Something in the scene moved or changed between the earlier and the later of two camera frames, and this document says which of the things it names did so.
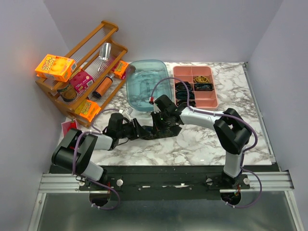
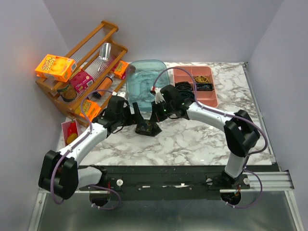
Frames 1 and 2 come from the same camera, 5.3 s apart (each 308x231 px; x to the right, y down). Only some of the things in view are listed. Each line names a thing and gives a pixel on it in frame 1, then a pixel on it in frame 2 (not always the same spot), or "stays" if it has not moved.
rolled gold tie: (201, 79) stays
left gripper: (131, 124) to (135, 118)
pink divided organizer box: (203, 98) stays
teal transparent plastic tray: (151, 78) stays
